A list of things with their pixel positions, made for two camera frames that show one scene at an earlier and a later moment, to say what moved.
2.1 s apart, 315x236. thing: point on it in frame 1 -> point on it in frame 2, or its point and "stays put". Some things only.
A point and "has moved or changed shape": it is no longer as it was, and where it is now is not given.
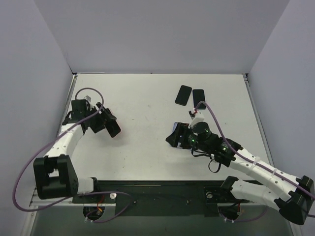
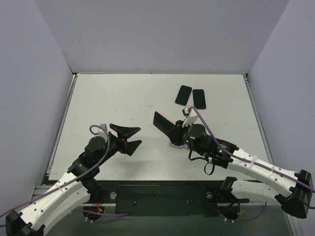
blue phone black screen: [199, 96] stays put
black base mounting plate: [160, 197] stays put
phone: [113, 128] has moved or changed shape
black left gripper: [105, 118] -> [121, 141]
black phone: [183, 95] stays put
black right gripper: [182, 136] stays put
